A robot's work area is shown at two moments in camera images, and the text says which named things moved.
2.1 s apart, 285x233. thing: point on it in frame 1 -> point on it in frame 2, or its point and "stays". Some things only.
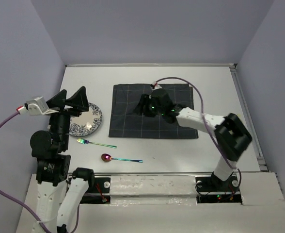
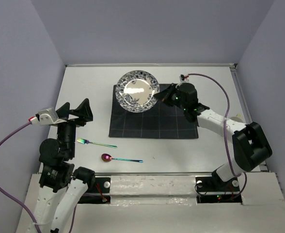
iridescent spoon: [107, 158] stays
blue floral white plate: [88, 122] -> [135, 91]
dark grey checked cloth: [124, 123] stays
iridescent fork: [86, 141] stays
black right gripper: [145, 99] -> [163, 95]
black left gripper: [80, 99] -> [85, 110]
